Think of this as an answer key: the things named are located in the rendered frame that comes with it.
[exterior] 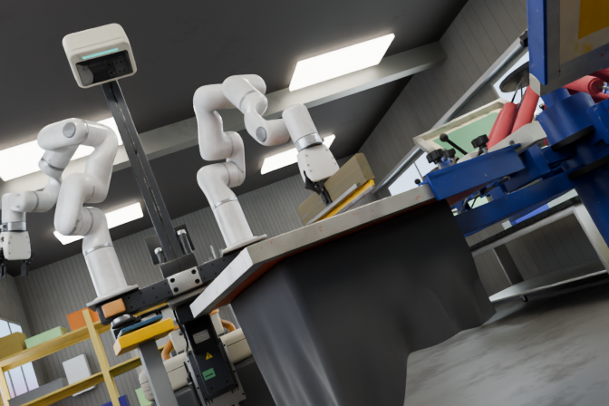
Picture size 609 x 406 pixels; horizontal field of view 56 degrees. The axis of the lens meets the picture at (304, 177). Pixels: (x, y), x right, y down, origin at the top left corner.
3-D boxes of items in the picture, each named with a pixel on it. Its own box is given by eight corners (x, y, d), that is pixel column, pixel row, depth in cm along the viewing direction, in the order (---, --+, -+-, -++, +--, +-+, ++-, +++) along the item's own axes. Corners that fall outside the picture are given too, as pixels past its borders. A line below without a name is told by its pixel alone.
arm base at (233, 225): (223, 258, 204) (207, 219, 208) (256, 246, 208) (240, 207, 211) (226, 249, 190) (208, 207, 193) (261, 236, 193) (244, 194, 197)
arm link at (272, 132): (257, 112, 186) (297, 148, 174) (225, 116, 177) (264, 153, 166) (265, 89, 181) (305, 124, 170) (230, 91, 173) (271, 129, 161)
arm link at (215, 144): (182, 84, 196) (227, 82, 208) (190, 192, 204) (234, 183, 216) (206, 85, 186) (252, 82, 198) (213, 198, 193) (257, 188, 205)
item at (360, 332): (373, 454, 113) (289, 256, 123) (365, 454, 116) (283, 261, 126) (527, 359, 135) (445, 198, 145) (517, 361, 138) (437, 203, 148)
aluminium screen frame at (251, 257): (253, 265, 112) (246, 246, 113) (194, 318, 162) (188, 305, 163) (521, 165, 150) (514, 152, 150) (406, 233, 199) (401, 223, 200)
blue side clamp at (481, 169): (439, 199, 134) (426, 173, 136) (428, 207, 138) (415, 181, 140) (525, 168, 148) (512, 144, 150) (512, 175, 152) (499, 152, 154)
